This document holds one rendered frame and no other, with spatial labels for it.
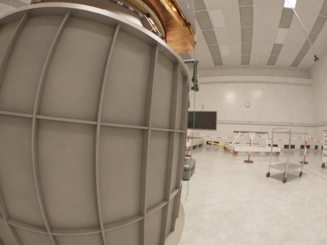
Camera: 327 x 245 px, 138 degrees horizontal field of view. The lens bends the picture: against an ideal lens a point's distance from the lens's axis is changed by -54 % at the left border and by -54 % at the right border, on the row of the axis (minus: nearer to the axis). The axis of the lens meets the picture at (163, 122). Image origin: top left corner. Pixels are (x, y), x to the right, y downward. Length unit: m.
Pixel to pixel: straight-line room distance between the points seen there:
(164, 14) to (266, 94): 8.69
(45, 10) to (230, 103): 8.96
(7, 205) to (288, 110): 10.09
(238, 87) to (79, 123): 9.14
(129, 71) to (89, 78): 0.15
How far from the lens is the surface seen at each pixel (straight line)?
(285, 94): 9.94
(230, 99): 9.06
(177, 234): 1.11
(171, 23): 1.37
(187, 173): 2.21
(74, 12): 0.55
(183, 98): 0.88
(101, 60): 0.48
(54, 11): 0.58
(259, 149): 5.72
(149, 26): 0.77
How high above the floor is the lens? 0.77
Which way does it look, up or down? 4 degrees up
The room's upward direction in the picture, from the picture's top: 4 degrees clockwise
